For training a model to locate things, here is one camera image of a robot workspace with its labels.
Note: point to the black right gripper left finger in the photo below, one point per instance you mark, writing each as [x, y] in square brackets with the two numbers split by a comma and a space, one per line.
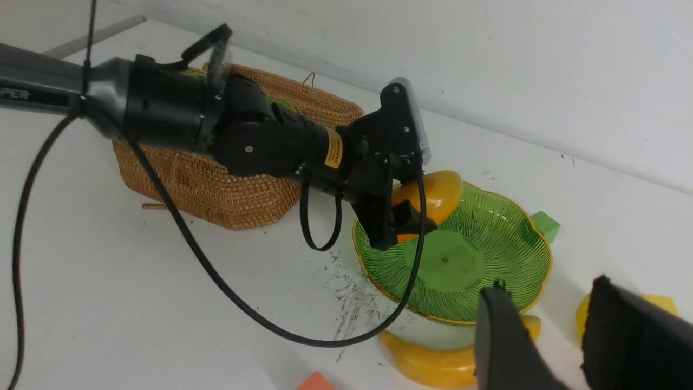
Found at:
[505, 354]

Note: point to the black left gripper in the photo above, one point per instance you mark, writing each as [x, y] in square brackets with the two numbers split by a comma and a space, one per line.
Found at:
[376, 155]

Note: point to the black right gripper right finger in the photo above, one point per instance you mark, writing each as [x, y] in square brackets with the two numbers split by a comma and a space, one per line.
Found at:
[629, 343]

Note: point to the yellow banana toy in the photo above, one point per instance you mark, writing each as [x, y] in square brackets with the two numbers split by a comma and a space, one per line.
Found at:
[436, 368]

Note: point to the yellow lemon toy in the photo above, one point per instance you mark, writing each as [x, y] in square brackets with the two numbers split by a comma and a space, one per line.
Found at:
[581, 317]

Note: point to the orange mango toy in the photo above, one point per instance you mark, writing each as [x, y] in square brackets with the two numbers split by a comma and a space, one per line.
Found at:
[443, 190]

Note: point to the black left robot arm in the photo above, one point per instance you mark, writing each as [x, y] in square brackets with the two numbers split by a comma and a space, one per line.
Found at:
[229, 118]

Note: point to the yellow foam cube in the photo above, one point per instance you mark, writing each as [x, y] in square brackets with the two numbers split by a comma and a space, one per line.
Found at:
[664, 302]

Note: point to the green leaf-shaped glass plate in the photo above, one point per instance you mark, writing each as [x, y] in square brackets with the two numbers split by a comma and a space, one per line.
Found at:
[488, 238]

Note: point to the green foam cube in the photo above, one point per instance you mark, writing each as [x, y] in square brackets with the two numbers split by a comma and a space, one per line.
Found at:
[546, 226]

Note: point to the orange foam cube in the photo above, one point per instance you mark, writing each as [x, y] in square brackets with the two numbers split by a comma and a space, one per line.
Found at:
[316, 381]

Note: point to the woven rattan basket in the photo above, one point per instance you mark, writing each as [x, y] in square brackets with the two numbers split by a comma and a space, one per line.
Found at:
[201, 187]

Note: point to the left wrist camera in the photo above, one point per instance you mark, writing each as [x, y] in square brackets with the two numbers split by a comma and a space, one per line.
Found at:
[403, 130]

